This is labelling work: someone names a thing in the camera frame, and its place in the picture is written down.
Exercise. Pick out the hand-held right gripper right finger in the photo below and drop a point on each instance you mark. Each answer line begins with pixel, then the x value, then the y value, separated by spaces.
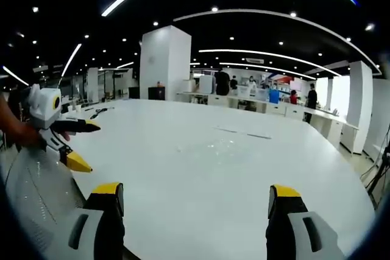
pixel 301 229

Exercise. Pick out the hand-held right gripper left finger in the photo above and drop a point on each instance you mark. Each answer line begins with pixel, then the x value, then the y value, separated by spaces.
pixel 91 226

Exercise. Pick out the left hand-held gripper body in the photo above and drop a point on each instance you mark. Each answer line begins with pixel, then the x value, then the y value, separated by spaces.
pixel 45 104

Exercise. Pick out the clear food packaging bag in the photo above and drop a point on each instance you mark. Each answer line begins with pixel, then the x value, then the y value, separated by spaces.
pixel 228 129
pixel 259 135
pixel 217 148

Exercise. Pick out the person's left hand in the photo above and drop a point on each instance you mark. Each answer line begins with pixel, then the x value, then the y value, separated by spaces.
pixel 29 135

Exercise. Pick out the white cup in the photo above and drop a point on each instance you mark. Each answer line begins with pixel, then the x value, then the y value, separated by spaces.
pixel 77 108

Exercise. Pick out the dark tool on table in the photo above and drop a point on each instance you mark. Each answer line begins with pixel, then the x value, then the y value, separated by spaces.
pixel 99 111

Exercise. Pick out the grey dotted mesh panel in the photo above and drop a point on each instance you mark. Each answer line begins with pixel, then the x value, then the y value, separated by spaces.
pixel 39 193

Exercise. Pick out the black box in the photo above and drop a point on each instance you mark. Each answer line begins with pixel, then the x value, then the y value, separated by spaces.
pixel 156 93
pixel 134 92

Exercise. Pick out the wide white pillar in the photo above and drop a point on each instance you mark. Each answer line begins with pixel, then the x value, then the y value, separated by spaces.
pixel 164 65

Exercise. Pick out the blue container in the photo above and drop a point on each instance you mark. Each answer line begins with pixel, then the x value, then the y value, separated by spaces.
pixel 274 95

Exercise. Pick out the narrow white pillar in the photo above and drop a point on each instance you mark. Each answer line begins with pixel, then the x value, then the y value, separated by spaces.
pixel 361 104

